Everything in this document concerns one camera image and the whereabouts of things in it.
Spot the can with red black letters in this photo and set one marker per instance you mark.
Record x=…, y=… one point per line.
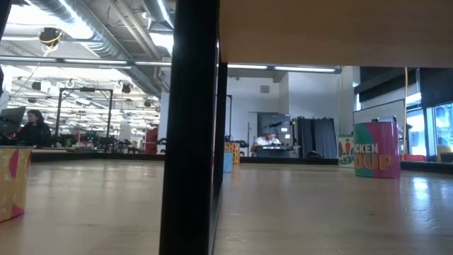
x=233, y=152

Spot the small light blue can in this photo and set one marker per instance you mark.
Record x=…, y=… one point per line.
x=228, y=163

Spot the yellow and pink can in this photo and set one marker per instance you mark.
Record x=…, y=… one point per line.
x=14, y=184

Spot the black shelf side panel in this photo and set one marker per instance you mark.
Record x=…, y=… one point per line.
x=191, y=141

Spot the person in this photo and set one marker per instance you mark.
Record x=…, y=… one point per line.
x=35, y=132
x=267, y=141

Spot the dark desk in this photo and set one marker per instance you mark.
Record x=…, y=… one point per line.
x=276, y=152

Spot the black dome-shaped object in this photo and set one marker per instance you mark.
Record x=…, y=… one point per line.
x=314, y=154

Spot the dark grey curtain partition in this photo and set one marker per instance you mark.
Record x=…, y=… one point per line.
x=318, y=138

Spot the long ceiling light strip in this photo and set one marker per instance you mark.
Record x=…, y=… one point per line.
x=304, y=68
x=95, y=61

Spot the black background robot arms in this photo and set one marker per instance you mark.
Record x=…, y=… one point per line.
x=106, y=142

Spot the red low object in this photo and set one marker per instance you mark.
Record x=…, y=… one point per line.
x=414, y=158

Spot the black round ceiling device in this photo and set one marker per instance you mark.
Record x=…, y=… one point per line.
x=50, y=35

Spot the black roller blind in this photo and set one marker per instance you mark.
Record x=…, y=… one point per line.
x=437, y=86

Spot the dark computer monitor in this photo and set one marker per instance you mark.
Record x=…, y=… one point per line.
x=12, y=119

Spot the large glass window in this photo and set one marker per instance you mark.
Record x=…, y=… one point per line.
x=442, y=127

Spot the yellow object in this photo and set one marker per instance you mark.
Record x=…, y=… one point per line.
x=444, y=150

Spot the grey wall vent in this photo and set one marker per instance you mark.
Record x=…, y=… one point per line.
x=264, y=89

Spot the silver spiral ceiling duct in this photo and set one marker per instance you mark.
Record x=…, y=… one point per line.
x=102, y=42
x=159, y=12

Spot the black aluminium table frame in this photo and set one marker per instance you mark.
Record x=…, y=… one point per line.
x=88, y=156

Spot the black metal frame rig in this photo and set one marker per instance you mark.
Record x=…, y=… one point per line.
x=85, y=89

